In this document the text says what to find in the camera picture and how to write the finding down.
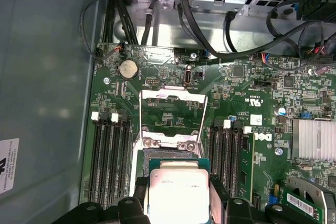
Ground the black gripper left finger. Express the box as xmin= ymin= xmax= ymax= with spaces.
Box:
xmin=52 ymin=176 xmax=150 ymax=224

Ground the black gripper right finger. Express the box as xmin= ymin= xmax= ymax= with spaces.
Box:
xmin=209 ymin=174 xmax=302 ymax=224

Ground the silver CPU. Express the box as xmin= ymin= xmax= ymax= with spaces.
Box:
xmin=148 ymin=157 xmax=211 ymax=224

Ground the metal locking lever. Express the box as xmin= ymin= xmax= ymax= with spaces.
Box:
xmin=197 ymin=97 xmax=210 ymax=137

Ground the CPU socket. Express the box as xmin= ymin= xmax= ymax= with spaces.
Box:
xmin=130 ymin=129 xmax=211 ymax=201

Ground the green RAM stick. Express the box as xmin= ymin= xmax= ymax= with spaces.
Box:
xmin=239 ymin=132 xmax=256 ymax=204

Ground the black graphics card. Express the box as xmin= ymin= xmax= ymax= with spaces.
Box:
xmin=282 ymin=176 xmax=336 ymax=224

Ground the silver finned heatsink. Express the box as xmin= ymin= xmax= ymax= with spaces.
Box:
xmin=291 ymin=118 xmax=336 ymax=162

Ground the silver round capacitor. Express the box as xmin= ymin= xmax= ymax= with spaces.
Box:
xmin=274 ymin=105 xmax=287 ymax=117

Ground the green motherboard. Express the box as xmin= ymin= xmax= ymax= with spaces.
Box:
xmin=78 ymin=41 xmax=336 ymax=224

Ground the round coin battery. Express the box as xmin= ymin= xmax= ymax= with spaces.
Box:
xmin=118 ymin=59 xmax=139 ymax=80

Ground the internal USB port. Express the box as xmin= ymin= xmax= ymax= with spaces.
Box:
xmin=183 ymin=63 xmax=194 ymax=86

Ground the black PC case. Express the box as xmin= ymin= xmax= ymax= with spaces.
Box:
xmin=0 ymin=0 xmax=336 ymax=224

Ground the short black cable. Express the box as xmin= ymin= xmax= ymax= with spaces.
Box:
xmin=224 ymin=11 xmax=240 ymax=52

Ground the black cable bundle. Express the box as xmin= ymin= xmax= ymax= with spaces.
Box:
xmin=102 ymin=0 xmax=139 ymax=45

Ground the thin black wire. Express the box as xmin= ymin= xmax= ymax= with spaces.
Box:
xmin=79 ymin=0 xmax=121 ymax=61

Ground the thick black cable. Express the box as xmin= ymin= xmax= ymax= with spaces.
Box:
xmin=173 ymin=0 xmax=336 ymax=59

